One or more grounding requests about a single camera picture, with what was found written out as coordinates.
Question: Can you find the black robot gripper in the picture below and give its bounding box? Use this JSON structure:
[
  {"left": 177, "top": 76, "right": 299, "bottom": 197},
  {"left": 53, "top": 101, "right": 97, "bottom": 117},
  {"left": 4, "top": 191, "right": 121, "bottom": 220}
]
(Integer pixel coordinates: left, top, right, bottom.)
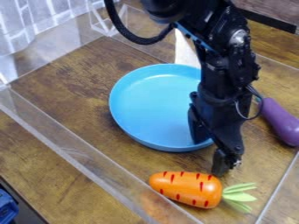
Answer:
[{"left": 187, "top": 82, "right": 266, "bottom": 178}]

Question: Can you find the orange toy carrot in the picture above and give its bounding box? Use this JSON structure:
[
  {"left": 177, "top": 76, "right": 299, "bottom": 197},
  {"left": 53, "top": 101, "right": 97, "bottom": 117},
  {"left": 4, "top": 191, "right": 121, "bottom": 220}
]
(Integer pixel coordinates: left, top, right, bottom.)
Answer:
[{"left": 148, "top": 171, "right": 256, "bottom": 213}]

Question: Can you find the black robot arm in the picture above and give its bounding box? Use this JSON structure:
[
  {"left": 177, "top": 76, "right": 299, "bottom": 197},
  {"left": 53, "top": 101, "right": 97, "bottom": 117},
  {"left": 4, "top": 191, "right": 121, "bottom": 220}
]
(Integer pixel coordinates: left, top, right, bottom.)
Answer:
[{"left": 141, "top": 0, "right": 260, "bottom": 177}]

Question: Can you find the purple toy eggplant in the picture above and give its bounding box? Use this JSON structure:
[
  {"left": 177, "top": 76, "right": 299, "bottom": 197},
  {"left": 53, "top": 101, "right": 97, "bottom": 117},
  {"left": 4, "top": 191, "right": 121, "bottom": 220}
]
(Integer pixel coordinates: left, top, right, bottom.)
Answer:
[{"left": 258, "top": 97, "right": 299, "bottom": 147}]

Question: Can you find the blue round plate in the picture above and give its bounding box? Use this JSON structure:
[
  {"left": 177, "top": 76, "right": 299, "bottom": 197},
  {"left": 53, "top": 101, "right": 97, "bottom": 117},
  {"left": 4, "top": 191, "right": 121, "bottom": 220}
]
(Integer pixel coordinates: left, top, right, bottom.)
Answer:
[{"left": 108, "top": 64, "right": 212, "bottom": 152}]

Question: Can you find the blue object at corner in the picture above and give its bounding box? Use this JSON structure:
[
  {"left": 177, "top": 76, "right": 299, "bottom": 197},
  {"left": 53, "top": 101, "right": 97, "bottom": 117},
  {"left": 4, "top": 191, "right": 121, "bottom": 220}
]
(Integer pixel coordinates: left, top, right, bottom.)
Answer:
[{"left": 0, "top": 189, "right": 19, "bottom": 224}]

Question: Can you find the black cable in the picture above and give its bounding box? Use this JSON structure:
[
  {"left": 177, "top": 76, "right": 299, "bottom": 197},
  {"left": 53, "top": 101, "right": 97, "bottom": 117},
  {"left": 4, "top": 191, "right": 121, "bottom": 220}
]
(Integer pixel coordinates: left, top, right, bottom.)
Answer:
[{"left": 103, "top": 0, "right": 176, "bottom": 46}]

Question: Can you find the clear acrylic enclosure wall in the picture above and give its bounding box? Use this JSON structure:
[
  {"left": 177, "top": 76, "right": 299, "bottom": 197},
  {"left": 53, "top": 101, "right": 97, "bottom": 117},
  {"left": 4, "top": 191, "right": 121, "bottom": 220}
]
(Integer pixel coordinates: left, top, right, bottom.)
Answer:
[{"left": 0, "top": 16, "right": 299, "bottom": 224}]

